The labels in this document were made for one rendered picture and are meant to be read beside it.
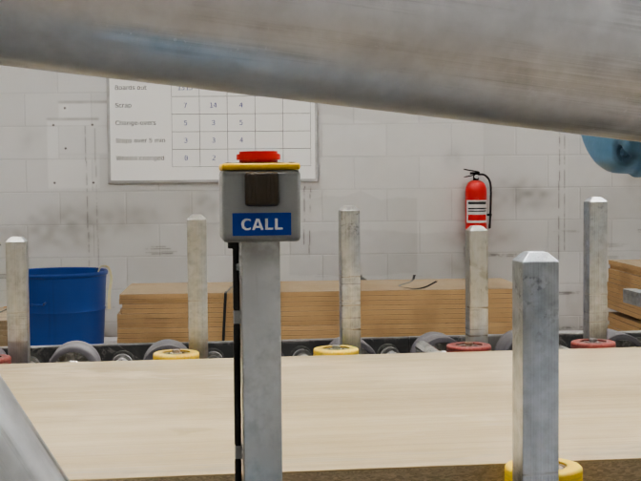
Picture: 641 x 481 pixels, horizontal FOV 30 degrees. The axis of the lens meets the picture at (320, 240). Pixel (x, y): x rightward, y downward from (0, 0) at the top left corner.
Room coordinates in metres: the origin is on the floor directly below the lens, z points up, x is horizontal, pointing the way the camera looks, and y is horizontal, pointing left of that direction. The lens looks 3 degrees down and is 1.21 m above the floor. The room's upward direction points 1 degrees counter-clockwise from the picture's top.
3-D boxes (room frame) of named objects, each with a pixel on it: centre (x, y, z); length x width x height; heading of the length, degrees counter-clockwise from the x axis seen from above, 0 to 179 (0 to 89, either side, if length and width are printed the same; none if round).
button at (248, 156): (1.09, 0.06, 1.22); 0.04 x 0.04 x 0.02
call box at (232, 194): (1.09, 0.06, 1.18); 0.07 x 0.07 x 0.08; 7
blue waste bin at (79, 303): (6.70, 1.46, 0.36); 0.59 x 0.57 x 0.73; 2
